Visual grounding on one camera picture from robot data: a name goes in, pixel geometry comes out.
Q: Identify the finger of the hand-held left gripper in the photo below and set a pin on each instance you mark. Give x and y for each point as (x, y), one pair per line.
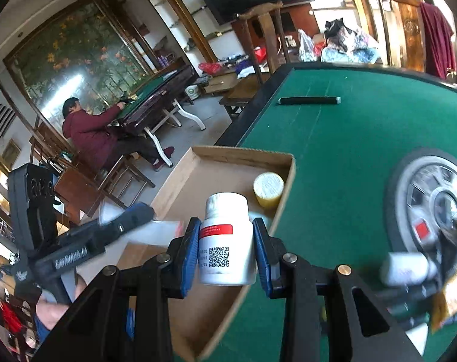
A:
(130, 217)

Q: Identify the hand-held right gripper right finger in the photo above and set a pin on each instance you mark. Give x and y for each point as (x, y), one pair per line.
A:
(261, 256)

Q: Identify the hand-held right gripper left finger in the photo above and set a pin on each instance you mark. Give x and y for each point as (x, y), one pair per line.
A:
(190, 256)

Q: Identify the white packet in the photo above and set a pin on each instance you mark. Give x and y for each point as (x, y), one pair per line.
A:
(156, 232)

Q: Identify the white pill bottle red label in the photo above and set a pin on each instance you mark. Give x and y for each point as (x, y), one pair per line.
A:
(224, 215)

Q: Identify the cardboard box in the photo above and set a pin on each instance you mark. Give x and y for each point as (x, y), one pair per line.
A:
(220, 173)

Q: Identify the yellow snack packet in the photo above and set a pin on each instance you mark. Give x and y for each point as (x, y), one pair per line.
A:
(452, 298)

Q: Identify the person's left hand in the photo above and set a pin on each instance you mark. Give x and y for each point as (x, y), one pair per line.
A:
(55, 313)

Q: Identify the yellow jar white lid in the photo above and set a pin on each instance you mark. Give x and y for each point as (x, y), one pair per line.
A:
(268, 186)

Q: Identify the dark wooden mahjong table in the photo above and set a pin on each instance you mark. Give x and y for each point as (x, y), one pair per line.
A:
(156, 86)

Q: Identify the white bucket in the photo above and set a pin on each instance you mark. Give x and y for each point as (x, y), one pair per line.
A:
(192, 91)

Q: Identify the small white roll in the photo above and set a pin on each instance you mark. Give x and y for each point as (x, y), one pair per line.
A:
(405, 269)

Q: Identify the black cylinder stick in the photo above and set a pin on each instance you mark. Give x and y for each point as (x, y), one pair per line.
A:
(307, 100)

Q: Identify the low wooden table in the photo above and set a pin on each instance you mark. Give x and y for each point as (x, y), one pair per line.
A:
(222, 83)

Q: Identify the red plastic bag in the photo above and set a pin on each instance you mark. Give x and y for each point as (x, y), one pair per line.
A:
(210, 68)

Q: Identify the round table centre panel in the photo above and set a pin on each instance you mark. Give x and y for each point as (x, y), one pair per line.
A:
(413, 181)

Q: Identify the clear plastic bag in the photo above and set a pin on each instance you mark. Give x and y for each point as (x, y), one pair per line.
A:
(307, 47)

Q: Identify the floral plastic bag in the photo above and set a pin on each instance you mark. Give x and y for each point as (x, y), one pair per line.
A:
(356, 47)

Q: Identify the plain wooden chair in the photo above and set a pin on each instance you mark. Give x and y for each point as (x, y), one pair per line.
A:
(268, 26)

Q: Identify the black plastic bag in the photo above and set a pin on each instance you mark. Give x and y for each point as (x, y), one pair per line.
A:
(336, 28)

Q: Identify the carved wooden chair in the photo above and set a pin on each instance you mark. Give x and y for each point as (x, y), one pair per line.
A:
(405, 34)

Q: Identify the maroon cloth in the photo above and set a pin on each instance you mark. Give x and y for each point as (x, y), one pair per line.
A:
(437, 37)

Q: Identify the large floral wall painting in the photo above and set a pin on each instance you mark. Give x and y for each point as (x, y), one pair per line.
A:
(81, 45)

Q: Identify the wooden wall shelving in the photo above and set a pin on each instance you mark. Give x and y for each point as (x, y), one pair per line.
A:
(190, 19)

